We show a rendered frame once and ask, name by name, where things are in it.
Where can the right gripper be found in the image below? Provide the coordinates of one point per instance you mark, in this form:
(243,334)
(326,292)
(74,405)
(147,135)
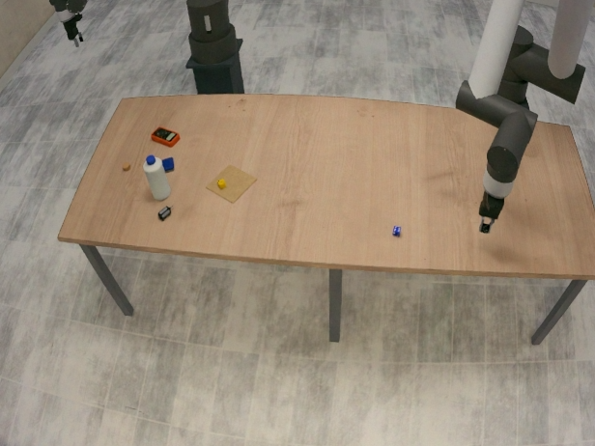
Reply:
(69,19)

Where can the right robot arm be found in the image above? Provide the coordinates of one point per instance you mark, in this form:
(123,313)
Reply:
(212,39)

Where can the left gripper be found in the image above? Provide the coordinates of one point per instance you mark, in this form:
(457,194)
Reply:
(495,192)

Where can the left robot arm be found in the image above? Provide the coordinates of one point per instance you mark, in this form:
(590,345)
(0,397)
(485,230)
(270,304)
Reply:
(490,97)

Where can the tan mat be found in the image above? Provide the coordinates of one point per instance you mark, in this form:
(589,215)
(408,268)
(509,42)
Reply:
(237,182)

